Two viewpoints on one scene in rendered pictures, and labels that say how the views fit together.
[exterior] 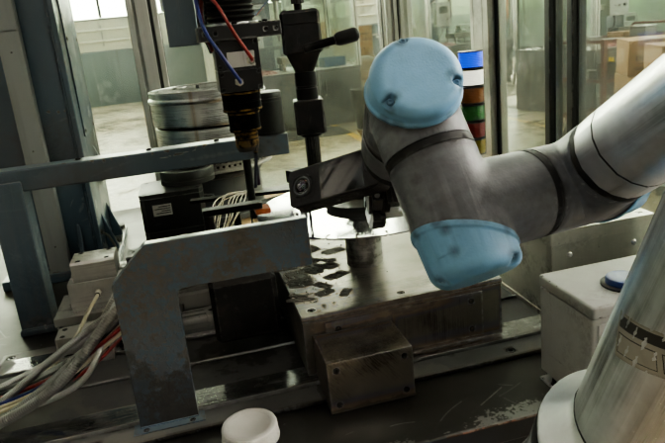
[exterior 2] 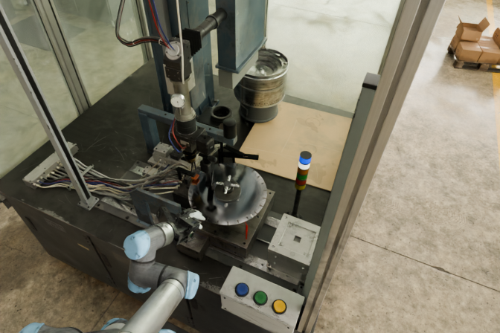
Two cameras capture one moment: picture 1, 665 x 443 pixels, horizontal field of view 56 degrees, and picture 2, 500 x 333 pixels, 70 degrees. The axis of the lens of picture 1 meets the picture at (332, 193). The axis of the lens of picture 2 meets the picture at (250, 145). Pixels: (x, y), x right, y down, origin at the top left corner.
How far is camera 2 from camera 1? 1.15 m
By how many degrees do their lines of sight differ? 42
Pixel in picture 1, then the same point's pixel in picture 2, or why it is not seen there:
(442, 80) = (134, 253)
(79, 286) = (155, 155)
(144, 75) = not seen: hidden behind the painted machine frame
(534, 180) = (152, 282)
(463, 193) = (132, 275)
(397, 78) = (126, 246)
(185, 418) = (148, 224)
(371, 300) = (204, 228)
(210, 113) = (248, 83)
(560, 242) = (271, 252)
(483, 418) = (203, 283)
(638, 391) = not seen: outside the picture
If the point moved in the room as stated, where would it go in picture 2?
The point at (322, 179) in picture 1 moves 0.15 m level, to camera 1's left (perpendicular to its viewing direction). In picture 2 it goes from (161, 216) to (133, 195)
